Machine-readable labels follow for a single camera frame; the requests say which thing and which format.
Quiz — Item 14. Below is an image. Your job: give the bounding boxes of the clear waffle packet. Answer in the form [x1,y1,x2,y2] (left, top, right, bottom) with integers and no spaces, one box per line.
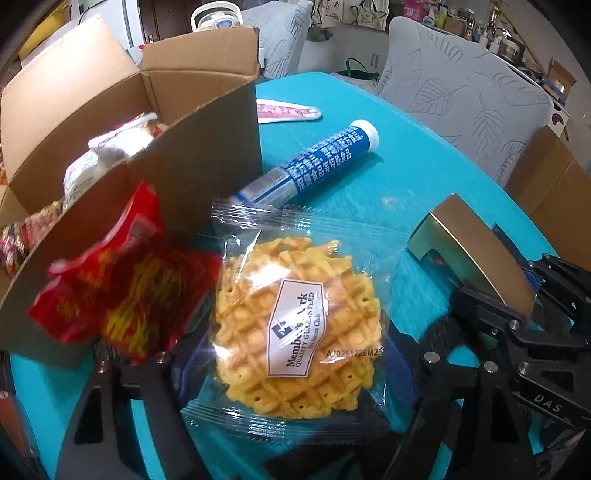
[182,198,394,446]

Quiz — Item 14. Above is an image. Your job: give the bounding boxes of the pink white flat packet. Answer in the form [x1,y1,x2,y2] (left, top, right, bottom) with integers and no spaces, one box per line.
[256,98,322,126]

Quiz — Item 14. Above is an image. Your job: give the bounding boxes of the white wrapped snack packets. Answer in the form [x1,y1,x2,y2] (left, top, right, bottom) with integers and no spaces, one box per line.
[62,113,161,209]

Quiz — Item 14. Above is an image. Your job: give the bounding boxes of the black green bag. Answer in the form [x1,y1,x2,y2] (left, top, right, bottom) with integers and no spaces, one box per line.
[338,58,382,82]

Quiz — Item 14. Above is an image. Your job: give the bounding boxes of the gold box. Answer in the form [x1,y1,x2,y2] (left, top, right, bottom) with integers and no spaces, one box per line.
[405,193,539,320]

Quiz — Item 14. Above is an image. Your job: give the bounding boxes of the red yellow snack packet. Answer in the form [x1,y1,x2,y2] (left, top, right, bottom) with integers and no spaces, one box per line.
[28,180,223,366]

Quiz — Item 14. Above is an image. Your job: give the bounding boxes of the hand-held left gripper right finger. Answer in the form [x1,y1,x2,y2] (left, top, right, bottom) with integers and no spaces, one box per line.
[383,323,542,480]

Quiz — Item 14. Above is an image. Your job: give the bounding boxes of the row of small bottles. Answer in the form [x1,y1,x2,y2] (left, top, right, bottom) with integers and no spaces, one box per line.
[402,0,528,62]

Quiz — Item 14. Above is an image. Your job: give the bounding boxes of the printed tote bag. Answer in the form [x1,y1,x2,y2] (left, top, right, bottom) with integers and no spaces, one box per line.
[342,0,394,31]

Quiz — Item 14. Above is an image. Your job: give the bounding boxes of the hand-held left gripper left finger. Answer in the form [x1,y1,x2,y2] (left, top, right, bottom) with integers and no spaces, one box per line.
[55,318,223,480]

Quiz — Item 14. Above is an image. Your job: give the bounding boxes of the large closed cardboard carton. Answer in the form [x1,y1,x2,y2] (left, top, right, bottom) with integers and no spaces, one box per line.
[505,124,591,260]

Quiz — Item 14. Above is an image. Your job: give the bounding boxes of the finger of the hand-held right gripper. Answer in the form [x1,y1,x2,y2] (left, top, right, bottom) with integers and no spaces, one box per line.
[450,286,591,357]
[526,253,591,320]

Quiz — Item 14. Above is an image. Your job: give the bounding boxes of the blue tube with white cap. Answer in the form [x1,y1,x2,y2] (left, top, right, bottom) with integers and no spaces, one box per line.
[226,119,380,206]

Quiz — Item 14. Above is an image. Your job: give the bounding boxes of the red patterned snack packets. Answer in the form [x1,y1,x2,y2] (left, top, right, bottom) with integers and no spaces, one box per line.
[0,202,64,278]

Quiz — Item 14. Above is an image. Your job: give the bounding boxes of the small open cardboard box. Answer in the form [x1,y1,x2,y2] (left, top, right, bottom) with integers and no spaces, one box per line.
[547,58,578,100]

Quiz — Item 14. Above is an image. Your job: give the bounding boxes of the brown cardboard box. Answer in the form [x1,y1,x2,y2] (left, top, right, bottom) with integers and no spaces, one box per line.
[0,16,262,370]

